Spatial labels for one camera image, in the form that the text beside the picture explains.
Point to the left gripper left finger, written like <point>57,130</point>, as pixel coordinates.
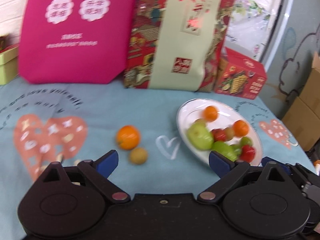
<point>97,173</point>

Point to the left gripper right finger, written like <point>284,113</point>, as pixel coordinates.
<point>231,174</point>

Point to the red strawberry-like fruit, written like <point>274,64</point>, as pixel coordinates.
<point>247,153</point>

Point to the orange mandarin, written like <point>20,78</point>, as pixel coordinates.
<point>240,128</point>
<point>210,113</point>
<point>128,137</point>

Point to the brown kiwi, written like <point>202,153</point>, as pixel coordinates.
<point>138,156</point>
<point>229,133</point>

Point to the orange mandarin top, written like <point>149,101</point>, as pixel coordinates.
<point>210,113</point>

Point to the large green fruit lower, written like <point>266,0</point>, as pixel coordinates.
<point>225,150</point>

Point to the large green fruit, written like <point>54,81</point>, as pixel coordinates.
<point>199,136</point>
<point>225,150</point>

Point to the small green fruit front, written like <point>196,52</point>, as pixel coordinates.
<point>237,149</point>

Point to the small green grape fruit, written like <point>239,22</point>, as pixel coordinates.
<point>246,141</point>

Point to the red fruit plate centre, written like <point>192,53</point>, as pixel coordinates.
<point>219,135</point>

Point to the brown kiwi on plate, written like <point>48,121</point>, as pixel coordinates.
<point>229,133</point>

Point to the large green fruit upper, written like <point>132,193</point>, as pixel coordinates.
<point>199,136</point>

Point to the white round plate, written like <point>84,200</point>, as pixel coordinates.
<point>193,109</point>

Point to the light blue printed tablecloth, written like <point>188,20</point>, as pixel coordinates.
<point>171,166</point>

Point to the stacked cardboard boxes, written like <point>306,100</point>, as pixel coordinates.
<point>302,119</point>

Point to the red cracker box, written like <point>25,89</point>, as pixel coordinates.
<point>239,75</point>

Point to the magenta tote bag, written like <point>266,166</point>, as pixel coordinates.
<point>75,41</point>

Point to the light green box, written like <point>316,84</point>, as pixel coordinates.
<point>8,61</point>

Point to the red and cream gift bag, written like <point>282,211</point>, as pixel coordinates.
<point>176,44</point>

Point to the floral plastic bag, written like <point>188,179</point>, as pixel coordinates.
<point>250,26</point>

